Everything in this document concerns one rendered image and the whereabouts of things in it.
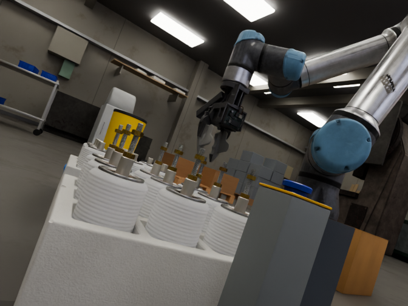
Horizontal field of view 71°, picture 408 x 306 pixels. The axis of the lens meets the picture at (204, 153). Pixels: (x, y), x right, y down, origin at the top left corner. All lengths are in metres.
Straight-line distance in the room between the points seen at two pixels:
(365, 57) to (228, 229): 0.64
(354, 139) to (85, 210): 0.55
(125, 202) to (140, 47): 7.91
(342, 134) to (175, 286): 0.46
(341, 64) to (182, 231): 0.67
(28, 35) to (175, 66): 3.58
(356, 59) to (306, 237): 0.65
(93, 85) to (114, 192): 7.44
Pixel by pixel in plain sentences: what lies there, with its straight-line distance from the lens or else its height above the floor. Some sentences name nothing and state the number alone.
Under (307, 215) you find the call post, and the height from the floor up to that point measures 0.29.
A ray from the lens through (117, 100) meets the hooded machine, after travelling 5.63.
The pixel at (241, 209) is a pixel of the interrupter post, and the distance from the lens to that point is 0.56.
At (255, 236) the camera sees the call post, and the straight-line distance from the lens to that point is 0.39.
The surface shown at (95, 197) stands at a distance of 0.44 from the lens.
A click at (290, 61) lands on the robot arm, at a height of 0.64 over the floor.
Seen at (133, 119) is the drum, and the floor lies 0.59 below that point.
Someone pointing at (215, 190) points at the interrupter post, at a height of 0.27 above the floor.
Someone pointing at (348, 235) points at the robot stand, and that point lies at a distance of 0.88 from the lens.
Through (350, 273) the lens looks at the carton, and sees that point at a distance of 1.57.
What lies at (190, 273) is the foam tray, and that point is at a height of 0.15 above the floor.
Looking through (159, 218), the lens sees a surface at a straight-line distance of 0.48.
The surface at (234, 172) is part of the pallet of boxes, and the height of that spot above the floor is 0.55.
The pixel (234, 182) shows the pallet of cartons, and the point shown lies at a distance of 4.37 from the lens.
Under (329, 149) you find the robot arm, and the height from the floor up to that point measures 0.44.
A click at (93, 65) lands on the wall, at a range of 7.90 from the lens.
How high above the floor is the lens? 0.30
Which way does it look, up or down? 4 degrees up
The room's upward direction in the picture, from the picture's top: 20 degrees clockwise
